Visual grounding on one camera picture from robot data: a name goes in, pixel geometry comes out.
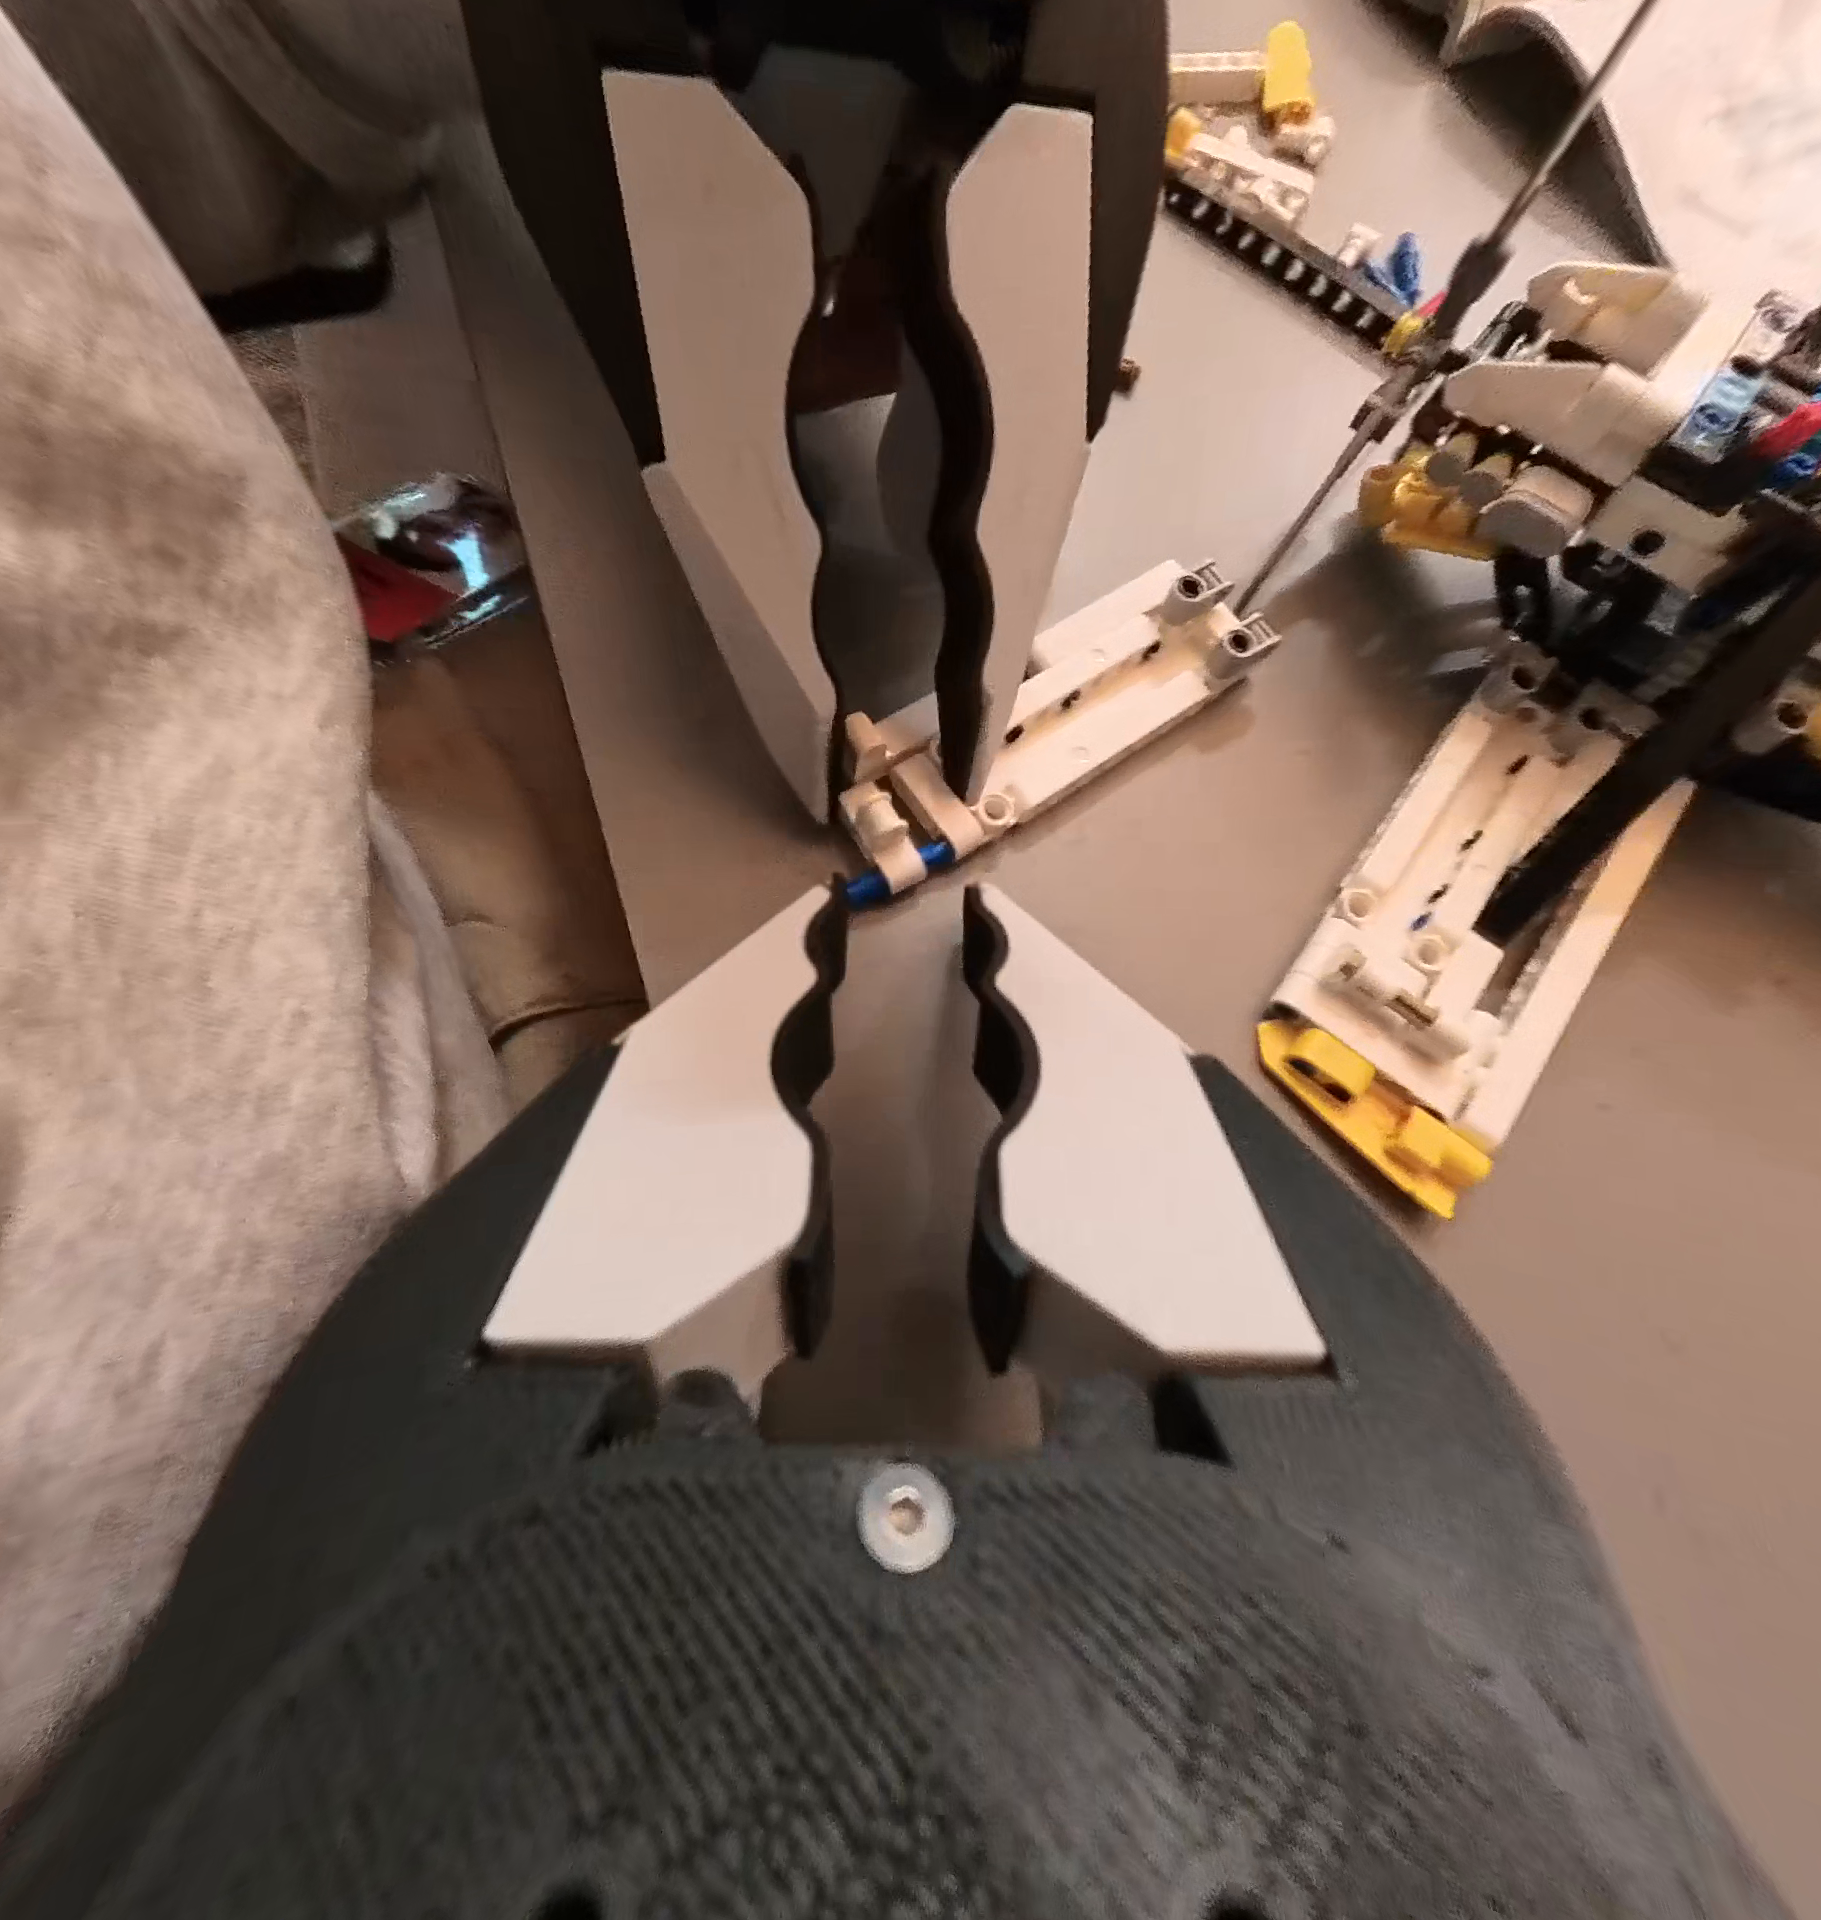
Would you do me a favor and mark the white lego beam assembly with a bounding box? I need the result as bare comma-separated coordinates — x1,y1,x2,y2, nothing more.
842,560,1281,859

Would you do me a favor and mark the open lego instruction booklet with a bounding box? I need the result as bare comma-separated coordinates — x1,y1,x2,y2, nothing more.
1376,0,1821,290

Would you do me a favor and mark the red foil packet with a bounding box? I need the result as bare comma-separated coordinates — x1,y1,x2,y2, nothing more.
330,473,532,659

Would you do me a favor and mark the person's left forearm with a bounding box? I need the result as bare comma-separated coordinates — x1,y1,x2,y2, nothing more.
12,0,470,293

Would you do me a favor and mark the white connector with blue pin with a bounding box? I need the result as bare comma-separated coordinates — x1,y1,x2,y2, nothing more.
838,793,958,907

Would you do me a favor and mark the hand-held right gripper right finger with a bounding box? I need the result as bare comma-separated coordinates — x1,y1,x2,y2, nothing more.
963,884,1336,1413

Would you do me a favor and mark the white lego connector cluster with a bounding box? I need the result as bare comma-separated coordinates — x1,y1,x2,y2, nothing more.
1161,106,1342,215

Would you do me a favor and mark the lego helicopter model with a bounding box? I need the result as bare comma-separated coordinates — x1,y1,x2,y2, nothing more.
1232,0,1821,1220

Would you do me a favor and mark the long black lego beam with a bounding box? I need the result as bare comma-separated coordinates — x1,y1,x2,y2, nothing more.
1159,166,1416,364

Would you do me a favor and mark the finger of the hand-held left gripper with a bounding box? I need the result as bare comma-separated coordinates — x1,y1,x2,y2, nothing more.
600,66,871,829
877,103,1104,803

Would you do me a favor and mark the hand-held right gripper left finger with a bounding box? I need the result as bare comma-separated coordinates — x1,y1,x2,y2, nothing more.
480,884,855,1413

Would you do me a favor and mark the black chair frame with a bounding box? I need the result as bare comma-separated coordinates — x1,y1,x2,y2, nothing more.
195,230,397,339

